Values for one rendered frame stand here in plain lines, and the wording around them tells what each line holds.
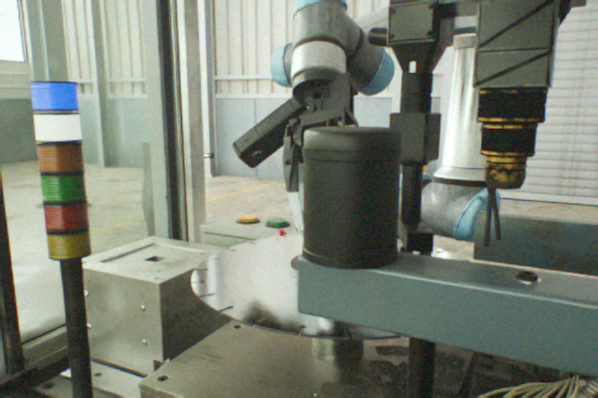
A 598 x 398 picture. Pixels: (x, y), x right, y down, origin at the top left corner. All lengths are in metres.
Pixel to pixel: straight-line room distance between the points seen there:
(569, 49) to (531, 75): 5.93
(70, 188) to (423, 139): 0.37
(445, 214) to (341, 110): 0.50
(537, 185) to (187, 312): 5.90
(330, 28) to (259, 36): 7.03
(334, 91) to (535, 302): 0.44
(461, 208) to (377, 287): 0.77
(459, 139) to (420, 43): 0.56
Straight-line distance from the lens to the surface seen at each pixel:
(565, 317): 0.28
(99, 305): 0.80
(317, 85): 0.68
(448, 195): 1.06
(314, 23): 0.72
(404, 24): 0.54
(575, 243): 0.69
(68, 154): 0.59
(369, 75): 0.80
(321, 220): 0.29
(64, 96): 0.58
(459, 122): 1.07
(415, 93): 0.53
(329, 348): 0.59
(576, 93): 6.38
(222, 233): 0.99
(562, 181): 6.45
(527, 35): 0.48
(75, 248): 0.60
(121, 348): 0.80
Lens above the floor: 1.14
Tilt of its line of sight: 12 degrees down
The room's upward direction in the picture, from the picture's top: straight up
